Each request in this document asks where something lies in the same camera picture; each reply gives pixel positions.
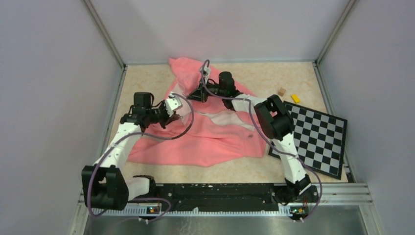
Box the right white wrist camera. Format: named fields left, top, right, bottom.
left=199, top=66, right=211, bottom=81

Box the small wooden cube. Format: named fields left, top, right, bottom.
left=277, top=88, right=286, bottom=97

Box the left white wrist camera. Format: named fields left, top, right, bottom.
left=164, top=93, right=183, bottom=117

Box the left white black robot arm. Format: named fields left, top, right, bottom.
left=81, top=92, right=183, bottom=211

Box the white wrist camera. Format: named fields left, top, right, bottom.
left=164, top=93, right=183, bottom=117
left=199, top=66, right=211, bottom=81

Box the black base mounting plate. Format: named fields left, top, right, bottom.
left=126, top=183, right=319, bottom=213

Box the black white checkerboard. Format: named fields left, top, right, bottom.
left=283, top=101, right=347, bottom=180

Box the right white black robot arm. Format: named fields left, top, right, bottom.
left=186, top=71, right=311, bottom=206

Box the pink zip-up jacket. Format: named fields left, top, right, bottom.
left=127, top=57, right=266, bottom=168

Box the aluminium front rail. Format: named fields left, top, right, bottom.
left=92, top=183, right=372, bottom=219

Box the small yellow block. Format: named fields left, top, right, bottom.
left=291, top=94, right=301, bottom=104

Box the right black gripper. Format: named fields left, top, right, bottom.
left=187, top=78, right=226, bottom=104

